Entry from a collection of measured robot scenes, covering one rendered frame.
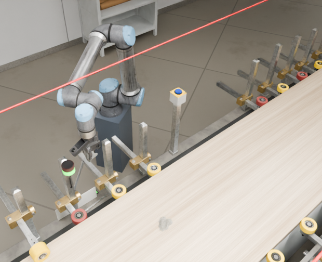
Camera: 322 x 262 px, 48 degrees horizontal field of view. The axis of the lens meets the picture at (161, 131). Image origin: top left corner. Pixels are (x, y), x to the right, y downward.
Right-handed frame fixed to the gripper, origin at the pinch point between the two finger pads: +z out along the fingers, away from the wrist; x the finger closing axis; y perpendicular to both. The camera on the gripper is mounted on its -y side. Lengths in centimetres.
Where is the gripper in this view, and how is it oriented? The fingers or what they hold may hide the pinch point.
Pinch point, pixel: (88, 160)
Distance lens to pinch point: 207.8
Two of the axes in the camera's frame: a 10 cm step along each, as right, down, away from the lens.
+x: -6.5, -5.4, 5.3
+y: 7.6, -4.4, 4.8
